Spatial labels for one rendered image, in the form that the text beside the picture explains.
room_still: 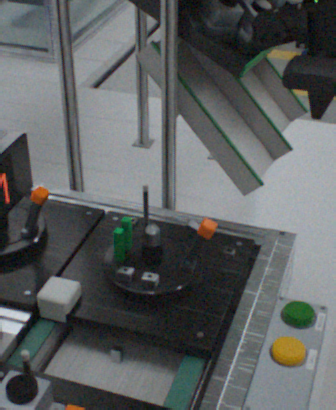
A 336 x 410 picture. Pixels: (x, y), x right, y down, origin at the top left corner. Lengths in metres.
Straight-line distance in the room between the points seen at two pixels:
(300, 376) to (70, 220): 0.44
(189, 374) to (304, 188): 0.61
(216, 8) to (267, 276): 0.39
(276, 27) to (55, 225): 0.50
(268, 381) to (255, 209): 0.52
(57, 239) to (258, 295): 0.31
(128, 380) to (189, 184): 0.56
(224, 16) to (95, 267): 0.41
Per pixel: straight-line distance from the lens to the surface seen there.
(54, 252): 1.05
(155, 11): 1.07
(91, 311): 0.95
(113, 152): 1.51
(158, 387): 0.93
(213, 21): 1.05
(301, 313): 0.95
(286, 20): 0.80
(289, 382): 0.88
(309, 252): 1.24
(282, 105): 1.36
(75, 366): 0.96
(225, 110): 1.20
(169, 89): 1.07
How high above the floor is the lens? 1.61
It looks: 33 degrees down
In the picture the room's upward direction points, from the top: straight up
